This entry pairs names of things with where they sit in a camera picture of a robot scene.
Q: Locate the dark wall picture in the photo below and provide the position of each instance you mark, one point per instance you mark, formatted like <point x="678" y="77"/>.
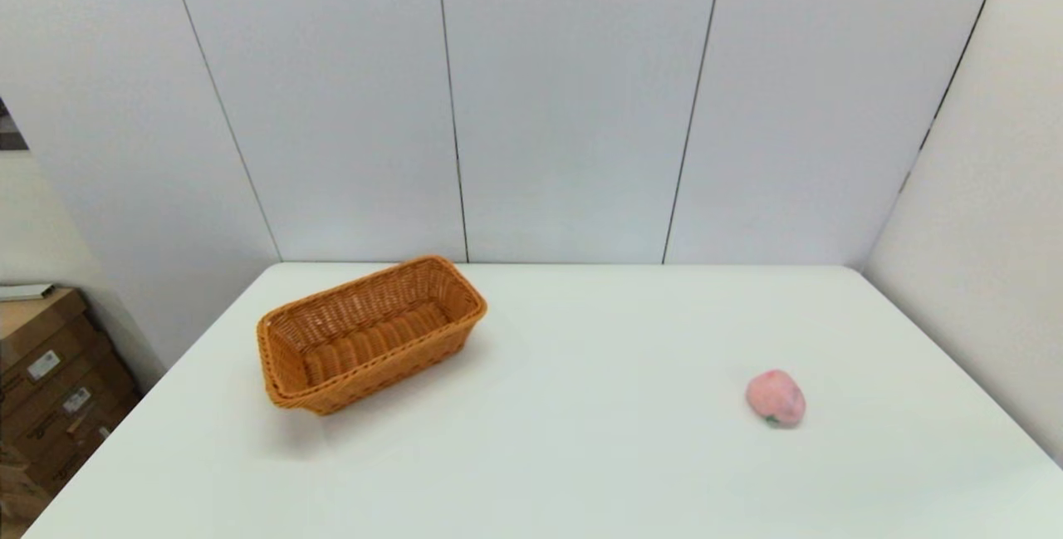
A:
<point x="8" y="132"/>

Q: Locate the pink toy peach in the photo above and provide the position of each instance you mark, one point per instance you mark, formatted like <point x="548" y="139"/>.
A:
<point x="776" y="396"/>

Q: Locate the plain cardboard box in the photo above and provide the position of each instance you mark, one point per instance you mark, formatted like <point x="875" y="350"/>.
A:
<point x="33" y="311"/>

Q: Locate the cardboard box with white label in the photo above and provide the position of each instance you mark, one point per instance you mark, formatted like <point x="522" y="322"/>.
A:
<point x="50" y="360"/>
<point x="71" y="414"/>

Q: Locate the orange wicker basket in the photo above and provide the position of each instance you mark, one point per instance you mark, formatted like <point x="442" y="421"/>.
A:
<point x="374" y="344"/>

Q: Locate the white flat item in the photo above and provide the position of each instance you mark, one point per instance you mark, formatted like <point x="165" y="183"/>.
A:
<point x="23" y="291"/>

